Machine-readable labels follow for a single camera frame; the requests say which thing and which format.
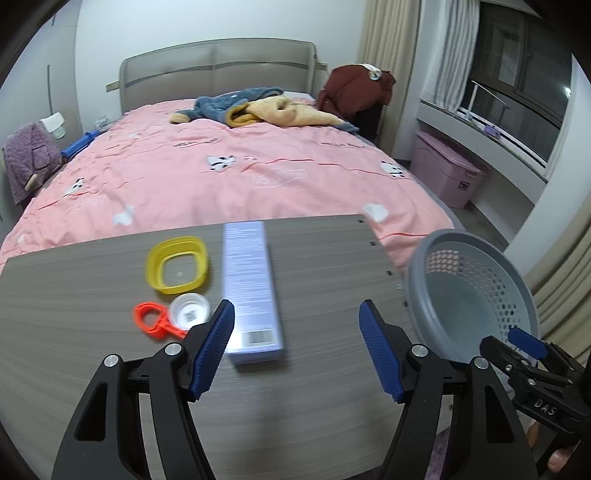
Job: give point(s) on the dark window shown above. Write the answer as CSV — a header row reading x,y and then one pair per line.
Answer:
x,y
521,55

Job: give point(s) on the blue plastic toy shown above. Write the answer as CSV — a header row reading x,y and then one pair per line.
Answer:
x,y
78,145

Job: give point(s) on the purple quilted garment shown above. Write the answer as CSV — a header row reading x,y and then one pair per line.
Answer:
x,y
27,161

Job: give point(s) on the white sheer curtain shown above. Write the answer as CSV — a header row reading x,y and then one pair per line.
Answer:
x,y
448,50

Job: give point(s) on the pink storage box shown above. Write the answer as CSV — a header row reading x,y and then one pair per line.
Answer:
x,y
443,170

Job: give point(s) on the yellow fleece blanket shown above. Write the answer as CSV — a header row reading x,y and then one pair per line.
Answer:
x,y
286,110

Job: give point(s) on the white desk lamp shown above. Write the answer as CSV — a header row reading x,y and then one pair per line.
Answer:
x,y
472,99

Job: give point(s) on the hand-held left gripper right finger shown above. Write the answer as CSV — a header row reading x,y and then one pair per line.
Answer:
x,y
378,355

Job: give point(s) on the grey perforated plastic basket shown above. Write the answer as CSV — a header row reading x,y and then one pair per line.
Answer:
x,y
443,300

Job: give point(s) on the person's right hand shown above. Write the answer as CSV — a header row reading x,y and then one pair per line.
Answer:
x,y
561,461

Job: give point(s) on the blue and yellow blanket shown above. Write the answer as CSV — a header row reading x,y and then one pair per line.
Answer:
x,y
217,104

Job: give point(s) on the grey upholstered bed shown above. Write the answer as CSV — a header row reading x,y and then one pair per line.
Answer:
x,y
207,64

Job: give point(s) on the white pillow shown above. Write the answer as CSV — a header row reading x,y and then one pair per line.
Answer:
x,y
300,95

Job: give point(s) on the white and green pouch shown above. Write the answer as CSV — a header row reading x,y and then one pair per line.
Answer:
x,y
53,125

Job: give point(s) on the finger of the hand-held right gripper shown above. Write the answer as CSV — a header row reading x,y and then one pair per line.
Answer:
x,y
528,342
501,355

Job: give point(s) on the white round plastic lid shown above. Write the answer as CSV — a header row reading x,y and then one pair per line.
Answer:
x,y
189,314

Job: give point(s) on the brown jacket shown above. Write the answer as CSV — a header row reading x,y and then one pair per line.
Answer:
x,y
355,92

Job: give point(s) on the small white cloth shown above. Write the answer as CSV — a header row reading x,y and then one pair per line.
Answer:
x,y
371,71

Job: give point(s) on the long lilac cardboard box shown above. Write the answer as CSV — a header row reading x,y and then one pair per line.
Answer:
x,y
249,277

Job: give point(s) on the yellow plastic container rim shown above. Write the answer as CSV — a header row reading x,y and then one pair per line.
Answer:
x,y
154,265

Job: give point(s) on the black chair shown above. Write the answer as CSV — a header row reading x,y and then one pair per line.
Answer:
x,y
369,122

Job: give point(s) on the bed with pink cover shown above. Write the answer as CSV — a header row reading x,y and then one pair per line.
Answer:
x,y
231,184

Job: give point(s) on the grey window ledge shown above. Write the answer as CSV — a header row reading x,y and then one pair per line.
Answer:
x,y
461,124

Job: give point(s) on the beige curtain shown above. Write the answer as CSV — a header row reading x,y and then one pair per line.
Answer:
x,y
568,286
388,41

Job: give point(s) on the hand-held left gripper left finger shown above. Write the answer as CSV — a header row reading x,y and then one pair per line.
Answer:
x,y
212,350

